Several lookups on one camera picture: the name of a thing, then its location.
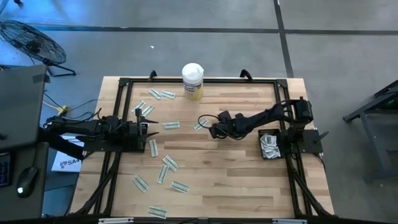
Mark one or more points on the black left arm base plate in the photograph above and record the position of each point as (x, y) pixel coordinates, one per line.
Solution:
(93, 145)

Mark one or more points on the white edge strip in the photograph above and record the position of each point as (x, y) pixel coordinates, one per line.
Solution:
(289, 221)
(115, 220)

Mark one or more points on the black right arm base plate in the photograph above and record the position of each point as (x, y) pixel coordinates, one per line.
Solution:
(311, 141)

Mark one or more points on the white lid yellow wipes canister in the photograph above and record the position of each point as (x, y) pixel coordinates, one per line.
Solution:
(192, 84)

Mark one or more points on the white printed paper sheet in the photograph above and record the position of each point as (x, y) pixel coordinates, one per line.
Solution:
(66, 163)

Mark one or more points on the black metal table frame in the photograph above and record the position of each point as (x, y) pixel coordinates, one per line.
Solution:
(217, 80)

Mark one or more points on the black metal cart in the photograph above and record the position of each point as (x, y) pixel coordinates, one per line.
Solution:
(388, 149)

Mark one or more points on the black computer mouse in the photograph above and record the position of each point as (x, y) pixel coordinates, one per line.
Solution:
(26, 182)

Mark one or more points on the black floor fan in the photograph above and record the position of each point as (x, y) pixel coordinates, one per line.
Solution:
(32, 43)

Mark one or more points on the dark grey computer monitor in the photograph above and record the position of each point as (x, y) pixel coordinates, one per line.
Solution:
(18, 105)

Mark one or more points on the black desk support bar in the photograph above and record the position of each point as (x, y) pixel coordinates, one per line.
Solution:
(59, 144)

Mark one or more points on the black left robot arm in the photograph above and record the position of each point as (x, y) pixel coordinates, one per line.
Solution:
(90, 126)

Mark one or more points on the black caster wheel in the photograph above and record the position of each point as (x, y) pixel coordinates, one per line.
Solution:
(18, 1)

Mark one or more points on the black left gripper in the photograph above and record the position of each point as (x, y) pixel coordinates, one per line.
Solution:
(130, 132)

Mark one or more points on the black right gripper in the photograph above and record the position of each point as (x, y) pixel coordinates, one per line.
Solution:
(231, 127)

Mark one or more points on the green white bandage strip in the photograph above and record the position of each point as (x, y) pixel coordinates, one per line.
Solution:
(148, 110)
(168, 94)
(163, 173)
(140, 183)
(155, 94)
(139, 105)
(157, 212)
(199, 126)
(170, 163)
(180, 187)
(171, 125)
(153, 148)

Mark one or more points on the black perforated plastic tray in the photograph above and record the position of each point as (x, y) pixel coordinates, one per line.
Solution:
(145, 126)
(273, 131)

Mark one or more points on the dark grey desk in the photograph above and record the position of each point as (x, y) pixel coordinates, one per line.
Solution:
(31, 208)

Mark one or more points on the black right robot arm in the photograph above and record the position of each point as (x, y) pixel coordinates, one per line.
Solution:
(264, 117)

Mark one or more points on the white alcohol prep pad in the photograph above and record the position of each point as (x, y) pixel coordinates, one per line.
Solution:
(275, 153)
(270, 140)
(265, 150)

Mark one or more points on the yellow power plug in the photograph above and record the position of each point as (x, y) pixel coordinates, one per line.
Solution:
(63, 109)

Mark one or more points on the grey tape piece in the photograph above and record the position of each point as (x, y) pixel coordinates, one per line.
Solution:
(41, 78)

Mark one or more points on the black keyboard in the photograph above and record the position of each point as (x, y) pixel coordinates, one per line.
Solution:
(4, 171)

